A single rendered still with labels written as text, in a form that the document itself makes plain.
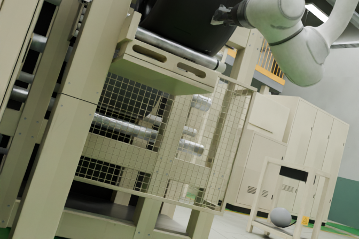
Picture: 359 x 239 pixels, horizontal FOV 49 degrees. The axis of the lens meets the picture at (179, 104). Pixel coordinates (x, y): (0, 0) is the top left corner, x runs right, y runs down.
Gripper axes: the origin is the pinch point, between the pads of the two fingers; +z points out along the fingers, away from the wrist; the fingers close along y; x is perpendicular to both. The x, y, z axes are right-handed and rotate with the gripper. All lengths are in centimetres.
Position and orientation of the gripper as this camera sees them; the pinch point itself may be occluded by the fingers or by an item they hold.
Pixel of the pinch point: (217, 19)
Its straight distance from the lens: 137.2
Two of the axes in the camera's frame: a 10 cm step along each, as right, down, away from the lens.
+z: -3.6, -1.2, 9.3
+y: -8.7, -3.0, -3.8
